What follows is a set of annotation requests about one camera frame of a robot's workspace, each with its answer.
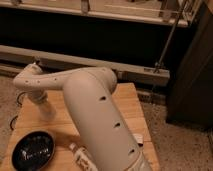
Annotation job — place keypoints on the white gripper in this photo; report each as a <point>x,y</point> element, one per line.
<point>38,97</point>

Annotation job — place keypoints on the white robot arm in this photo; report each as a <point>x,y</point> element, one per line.
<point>109,144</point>

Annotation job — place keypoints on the black ceramic bowl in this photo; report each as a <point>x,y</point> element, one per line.
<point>33,151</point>

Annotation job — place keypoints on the metal rod stand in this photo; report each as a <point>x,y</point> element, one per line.
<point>159,63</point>

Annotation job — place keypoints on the dark cabinet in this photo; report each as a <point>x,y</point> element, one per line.
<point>190,99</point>

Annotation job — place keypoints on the metal floor rail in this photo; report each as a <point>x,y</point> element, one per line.
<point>140,74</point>

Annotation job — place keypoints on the upper metal frame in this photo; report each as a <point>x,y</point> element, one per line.
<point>160,12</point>

